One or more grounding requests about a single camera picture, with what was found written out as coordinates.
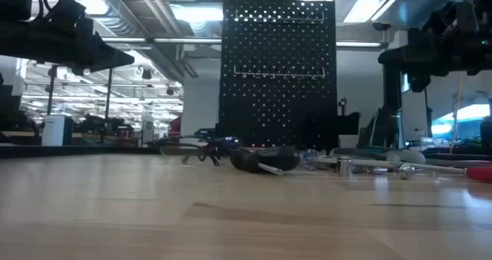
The black metal pegboard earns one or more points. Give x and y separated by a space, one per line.
276 106

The red cabinet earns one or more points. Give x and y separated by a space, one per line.
176 127

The white panel monitor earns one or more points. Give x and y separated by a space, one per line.
415 114

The silver ventilation duct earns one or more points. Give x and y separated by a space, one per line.
115 12

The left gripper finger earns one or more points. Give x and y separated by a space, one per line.
107 56

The short chrome socket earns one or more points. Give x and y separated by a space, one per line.
345 167

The long ceiling light bar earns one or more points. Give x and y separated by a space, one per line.
173 40

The clear black safety glasses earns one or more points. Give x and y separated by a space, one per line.
210 154

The black plastic bin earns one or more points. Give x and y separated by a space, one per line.
342 125

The white box cabinet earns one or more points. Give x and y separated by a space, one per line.
54 131

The black ceiling spotlight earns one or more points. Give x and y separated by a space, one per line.
147 74
170 91

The black tall column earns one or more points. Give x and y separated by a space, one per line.
392 110

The black metal stand frame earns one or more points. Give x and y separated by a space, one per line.
52 91

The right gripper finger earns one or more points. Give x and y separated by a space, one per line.
403 57

